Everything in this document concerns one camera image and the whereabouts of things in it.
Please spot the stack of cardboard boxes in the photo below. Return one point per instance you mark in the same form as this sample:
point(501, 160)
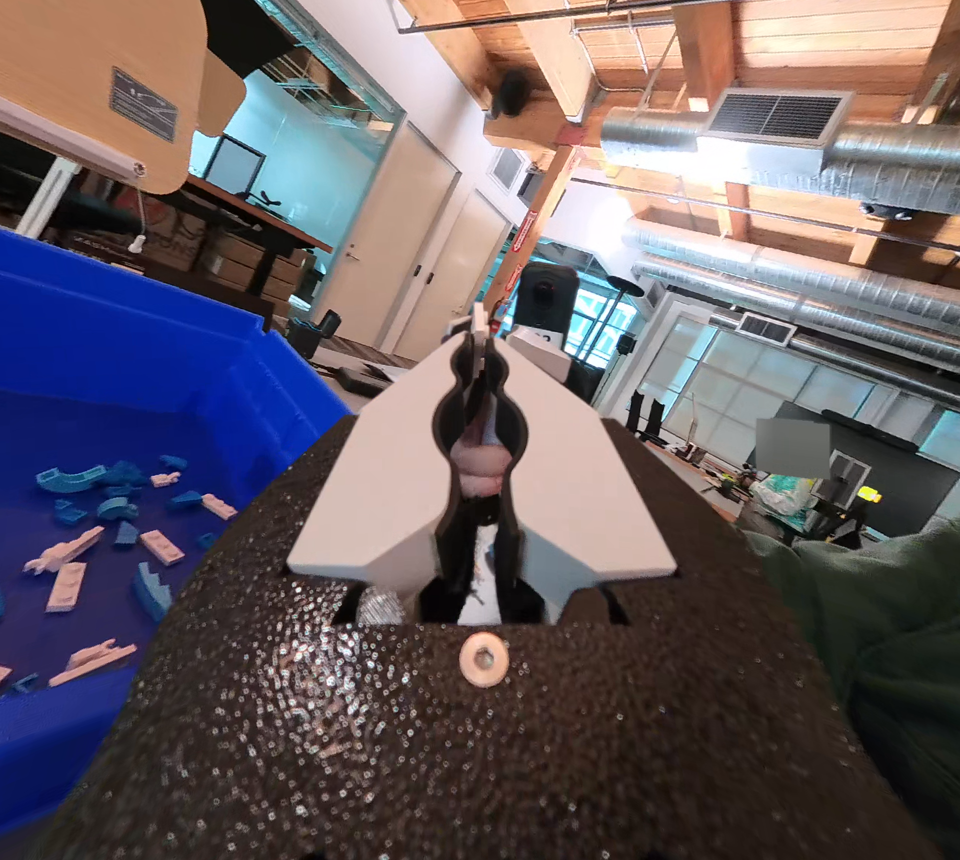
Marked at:
point(225, 260)

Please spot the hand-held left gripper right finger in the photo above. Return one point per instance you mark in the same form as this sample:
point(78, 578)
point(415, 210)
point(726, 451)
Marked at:
point(592, 500)

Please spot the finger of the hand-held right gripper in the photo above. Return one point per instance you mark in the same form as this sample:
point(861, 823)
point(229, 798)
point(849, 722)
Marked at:
point(544, 356)

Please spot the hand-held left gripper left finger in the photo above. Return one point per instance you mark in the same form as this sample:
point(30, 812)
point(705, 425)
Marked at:
point(375, 500)

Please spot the white and green bag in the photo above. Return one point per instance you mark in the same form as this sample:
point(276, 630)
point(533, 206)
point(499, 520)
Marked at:
point(784, 500)

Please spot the silver air duct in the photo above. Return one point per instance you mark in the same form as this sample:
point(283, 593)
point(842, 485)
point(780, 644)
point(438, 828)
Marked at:
point(885, 163)

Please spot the person's right forearm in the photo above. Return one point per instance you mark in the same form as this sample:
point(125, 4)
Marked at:
point(870, 650)

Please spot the white double door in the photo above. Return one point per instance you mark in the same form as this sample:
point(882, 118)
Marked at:
point(420, 253)

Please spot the pile of lego pieces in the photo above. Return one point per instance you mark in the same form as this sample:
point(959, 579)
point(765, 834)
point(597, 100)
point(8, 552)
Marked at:
point(112, 538)

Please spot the wooden office desk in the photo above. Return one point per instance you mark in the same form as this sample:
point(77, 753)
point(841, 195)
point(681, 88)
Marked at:
point(247, 215)

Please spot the white vent grille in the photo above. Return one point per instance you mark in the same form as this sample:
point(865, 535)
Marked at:
point(776, 114)

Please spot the blue plastic bin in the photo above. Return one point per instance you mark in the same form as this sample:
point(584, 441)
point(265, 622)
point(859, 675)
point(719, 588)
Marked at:
point(150, 365)

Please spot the tilted wooden desktop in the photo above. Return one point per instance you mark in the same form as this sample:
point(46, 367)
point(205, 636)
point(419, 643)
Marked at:
point(82, 13)

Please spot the black floor lamp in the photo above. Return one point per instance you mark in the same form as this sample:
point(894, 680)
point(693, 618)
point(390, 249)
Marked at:
point(626, 286)

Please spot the person's right hand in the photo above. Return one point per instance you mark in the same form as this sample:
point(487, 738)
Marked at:
point(480, 466)

